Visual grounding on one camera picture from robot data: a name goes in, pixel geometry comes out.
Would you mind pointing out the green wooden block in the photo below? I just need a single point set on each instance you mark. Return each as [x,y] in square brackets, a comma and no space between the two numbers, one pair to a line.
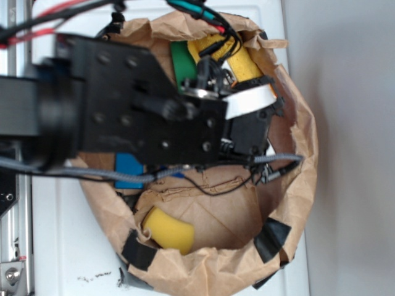
[183,63]

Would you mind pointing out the yellow terry cloth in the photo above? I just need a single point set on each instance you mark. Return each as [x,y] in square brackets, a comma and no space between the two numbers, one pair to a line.
[224,66]

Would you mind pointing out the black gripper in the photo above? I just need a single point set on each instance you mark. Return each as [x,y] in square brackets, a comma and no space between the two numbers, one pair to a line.
[197,126]

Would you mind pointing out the yellow sponge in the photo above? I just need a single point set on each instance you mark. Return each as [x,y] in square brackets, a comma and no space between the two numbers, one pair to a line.
[169,232]

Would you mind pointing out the brown paper bag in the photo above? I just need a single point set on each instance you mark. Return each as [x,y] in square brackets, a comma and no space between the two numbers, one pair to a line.
[226,210]

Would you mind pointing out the blue wooden block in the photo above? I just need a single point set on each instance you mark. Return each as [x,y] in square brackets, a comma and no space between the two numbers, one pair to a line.
[127,164]

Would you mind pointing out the metal rail frame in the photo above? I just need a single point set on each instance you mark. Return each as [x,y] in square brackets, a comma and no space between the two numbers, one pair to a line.
[17,270]

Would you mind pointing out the black mounting plate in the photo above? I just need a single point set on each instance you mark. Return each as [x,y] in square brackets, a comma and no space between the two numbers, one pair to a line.
[8,191]

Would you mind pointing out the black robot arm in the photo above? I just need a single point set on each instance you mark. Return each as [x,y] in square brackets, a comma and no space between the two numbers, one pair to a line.
[102,97]

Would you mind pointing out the black tape piece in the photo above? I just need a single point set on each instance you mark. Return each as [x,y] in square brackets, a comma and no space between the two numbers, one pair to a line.
[271,239]
[137,254]
[114,27]

